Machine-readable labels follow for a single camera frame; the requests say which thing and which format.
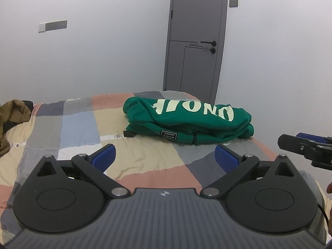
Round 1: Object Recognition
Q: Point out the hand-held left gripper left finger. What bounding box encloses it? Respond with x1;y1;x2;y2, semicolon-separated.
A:
36;144;130;198

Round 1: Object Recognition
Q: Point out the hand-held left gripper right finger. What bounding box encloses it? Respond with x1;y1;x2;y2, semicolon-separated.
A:
202;145;296;198

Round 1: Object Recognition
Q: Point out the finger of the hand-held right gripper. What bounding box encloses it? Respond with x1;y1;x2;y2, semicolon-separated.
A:
296;132;332;145
277;134;317;159

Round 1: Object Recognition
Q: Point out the green hoodie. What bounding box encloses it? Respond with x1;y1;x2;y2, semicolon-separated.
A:
122;96;255;146

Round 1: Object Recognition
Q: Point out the patchwork bed blanket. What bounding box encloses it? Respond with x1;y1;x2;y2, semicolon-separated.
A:
0;91;328;239

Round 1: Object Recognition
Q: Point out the black garment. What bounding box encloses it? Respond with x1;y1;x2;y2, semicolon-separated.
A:
2;121;19;136

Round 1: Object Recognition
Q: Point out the olive brown jacket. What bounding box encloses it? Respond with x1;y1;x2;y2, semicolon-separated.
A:
0;99;32;156

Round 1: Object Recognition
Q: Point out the grey door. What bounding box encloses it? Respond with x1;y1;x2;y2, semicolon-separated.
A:
162;0;229;105

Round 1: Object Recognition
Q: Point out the black cable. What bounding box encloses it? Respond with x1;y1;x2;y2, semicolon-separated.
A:
317;201;330;227

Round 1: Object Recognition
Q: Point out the long grey wall socket panel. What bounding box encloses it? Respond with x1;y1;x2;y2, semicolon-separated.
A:
38;20;68;33

